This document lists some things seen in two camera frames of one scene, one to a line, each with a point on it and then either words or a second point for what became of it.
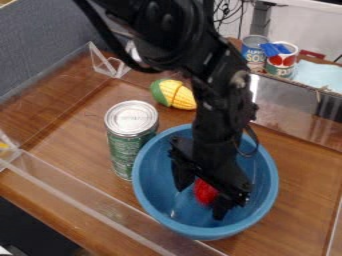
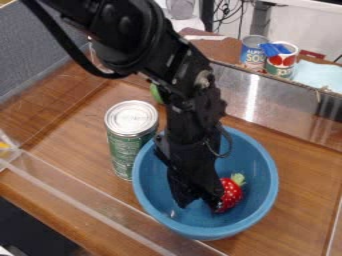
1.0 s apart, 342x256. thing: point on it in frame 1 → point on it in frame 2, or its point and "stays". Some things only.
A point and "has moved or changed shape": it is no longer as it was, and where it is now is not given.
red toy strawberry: [204, 191] has moved or changed shape
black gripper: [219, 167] → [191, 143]
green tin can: [131, 122] stays
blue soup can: [255, 53] stays
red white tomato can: [281, 66] stays
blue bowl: [176, 209] stays
